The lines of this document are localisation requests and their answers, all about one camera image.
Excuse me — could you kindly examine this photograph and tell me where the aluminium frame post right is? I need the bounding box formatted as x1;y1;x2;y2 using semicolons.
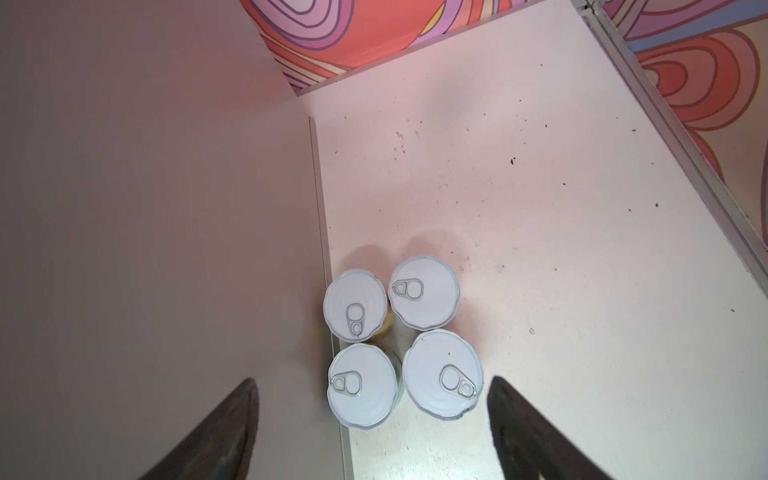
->
574;1;767;291

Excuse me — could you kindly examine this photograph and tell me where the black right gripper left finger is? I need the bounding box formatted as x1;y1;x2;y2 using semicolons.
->
141;378;260;480

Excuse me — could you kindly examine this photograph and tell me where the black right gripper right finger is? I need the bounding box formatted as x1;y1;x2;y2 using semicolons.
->
487;376;609;480

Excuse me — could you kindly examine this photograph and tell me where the pink label can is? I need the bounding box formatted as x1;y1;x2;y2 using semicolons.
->
402;329;484;420

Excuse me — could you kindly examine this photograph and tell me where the right side can back left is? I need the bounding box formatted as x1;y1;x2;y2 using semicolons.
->
323;269;395;343

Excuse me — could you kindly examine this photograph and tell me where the grey metal cabinet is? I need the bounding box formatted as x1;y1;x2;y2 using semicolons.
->
1;1;346;479

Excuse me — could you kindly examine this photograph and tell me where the right side can front left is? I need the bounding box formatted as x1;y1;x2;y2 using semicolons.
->
327;343;404;430

